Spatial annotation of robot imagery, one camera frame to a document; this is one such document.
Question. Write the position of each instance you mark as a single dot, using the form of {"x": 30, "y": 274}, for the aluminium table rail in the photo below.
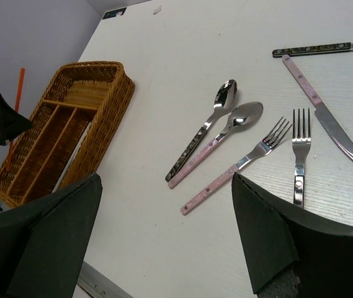
{"x": 95, "y": 284}

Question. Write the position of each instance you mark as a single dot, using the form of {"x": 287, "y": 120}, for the dark handled fork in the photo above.
{"x": 301, "y": 144}

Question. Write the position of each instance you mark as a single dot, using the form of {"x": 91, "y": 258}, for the pink handled spoon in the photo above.
{"x": 243, "y": 115}

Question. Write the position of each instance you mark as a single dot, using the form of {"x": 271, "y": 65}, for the brown wicker cutlery tray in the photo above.
{"x": 79, "y": 93}

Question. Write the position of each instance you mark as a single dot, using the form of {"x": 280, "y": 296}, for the left blue table label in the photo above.
{"x": 114, "y": 13}

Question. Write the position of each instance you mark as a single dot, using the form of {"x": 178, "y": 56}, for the white chopstick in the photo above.
{"x": 72, "y": 157}

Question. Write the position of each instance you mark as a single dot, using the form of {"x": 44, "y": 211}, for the pink handled fork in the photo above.
{"x": 267, "y": 145}

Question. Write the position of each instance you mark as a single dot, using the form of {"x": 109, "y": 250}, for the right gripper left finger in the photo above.
{"x": 43, "y": 242}

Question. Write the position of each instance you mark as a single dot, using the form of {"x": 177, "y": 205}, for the dark handled spoon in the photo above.
{"x": 224, "y": 100}

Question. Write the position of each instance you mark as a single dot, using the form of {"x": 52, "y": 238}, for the orange chopstick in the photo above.
{"x": 17, "y": 104}

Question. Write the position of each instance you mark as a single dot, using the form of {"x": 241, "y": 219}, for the dark handled table knife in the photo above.
{"x": 314, "y": 50}

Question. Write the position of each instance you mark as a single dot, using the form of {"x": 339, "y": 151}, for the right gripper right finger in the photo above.
{"x": 289, "y": 251}

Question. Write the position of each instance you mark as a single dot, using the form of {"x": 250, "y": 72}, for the pink handled table knife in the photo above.
{"x": 322, "y": 113}

